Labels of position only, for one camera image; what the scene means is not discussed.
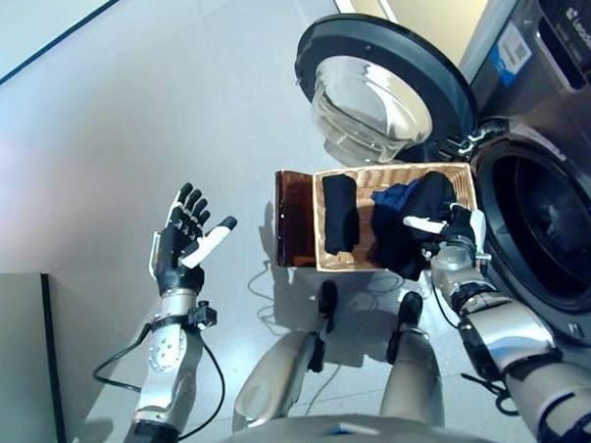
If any silver door hinge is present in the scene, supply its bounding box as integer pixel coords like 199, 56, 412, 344
436, 126, 490, 158

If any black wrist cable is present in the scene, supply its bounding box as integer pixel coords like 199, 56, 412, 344
90, 320, 228, 443

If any woven wicker basket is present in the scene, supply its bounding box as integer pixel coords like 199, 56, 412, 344
311, 160, 480, 273

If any silver left robot leg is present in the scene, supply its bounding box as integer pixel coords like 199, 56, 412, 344
226, 279, 345, 434

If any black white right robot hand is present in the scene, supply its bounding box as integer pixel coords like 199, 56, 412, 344
401, 200, 490, 263

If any round glass washing machine door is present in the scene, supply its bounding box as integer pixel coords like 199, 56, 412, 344
291, 8, 481, 172

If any thin white floor cable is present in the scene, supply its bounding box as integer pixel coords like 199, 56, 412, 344
245, 259, 330, 332

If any white cream shelf unit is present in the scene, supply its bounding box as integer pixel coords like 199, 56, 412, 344
327, 0, 506, 74

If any grey robot torso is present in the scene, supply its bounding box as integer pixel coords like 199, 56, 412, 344
171, 405, 537, 443

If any grey front-load washing machine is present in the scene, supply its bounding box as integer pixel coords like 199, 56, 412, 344
455, 0, 591, 355

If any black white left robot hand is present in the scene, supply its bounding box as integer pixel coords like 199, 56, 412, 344
144, 180, 241, 295

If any silver right robot leg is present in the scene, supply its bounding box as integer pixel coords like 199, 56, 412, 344
374, 290, 446, 429

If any black garment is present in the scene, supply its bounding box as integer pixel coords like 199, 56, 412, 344
364, 170, 464, 284
320, 173, 362, 256

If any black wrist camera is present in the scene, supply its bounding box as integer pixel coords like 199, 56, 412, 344
190, 301, 219, 330

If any blue white energy label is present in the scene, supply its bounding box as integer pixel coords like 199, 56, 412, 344
487, 19, 534, 86

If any blue garment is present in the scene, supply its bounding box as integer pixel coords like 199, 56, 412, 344
369, 179, 424, 229

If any silver robot leg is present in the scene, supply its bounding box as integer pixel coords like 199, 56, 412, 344
374, 290, 446, 429
226, 279, 345, 434

